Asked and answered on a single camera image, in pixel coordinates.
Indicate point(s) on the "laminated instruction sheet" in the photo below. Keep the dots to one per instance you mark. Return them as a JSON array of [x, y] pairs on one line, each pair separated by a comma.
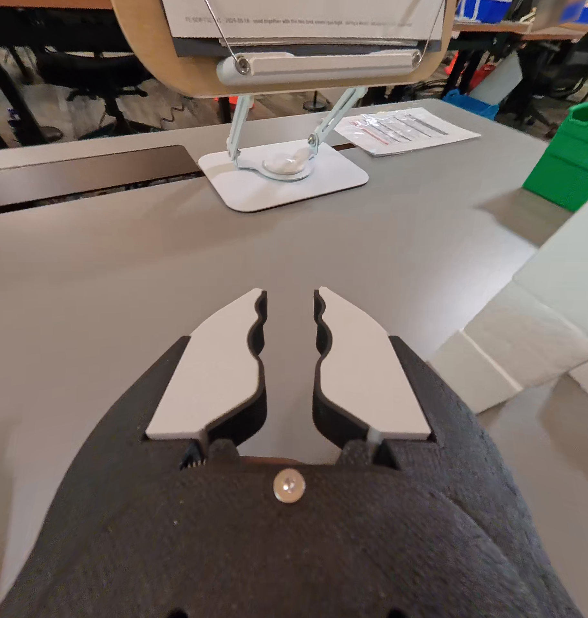
[[405, 130]]

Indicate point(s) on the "wooden document holder stand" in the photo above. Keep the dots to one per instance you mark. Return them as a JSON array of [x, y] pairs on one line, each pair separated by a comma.
[[284, 193]]

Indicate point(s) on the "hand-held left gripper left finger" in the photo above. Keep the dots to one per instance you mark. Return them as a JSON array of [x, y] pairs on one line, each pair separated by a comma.
[[211, 376]]

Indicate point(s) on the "white paper sheets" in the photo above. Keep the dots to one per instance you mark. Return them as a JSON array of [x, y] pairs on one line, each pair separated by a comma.
[[298, 19]]

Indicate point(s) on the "green plastic bin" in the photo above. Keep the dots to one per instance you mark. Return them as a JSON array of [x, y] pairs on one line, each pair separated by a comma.
[[564, 164]]

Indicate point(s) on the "grey desk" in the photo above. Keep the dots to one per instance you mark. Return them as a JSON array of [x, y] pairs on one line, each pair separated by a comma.
[[226, 251]]

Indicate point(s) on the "black office chair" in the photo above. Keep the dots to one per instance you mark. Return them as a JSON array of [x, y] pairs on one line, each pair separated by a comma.
[[91, 72]]

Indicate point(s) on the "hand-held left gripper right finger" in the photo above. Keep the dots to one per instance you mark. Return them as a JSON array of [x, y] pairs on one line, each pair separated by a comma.
[[371, 381]]

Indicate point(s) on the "orange cone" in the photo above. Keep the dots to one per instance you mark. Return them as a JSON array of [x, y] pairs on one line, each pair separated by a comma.
[[227, 101]]

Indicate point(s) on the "blue bag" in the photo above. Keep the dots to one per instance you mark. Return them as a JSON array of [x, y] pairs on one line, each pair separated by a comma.
[[470, 104]]

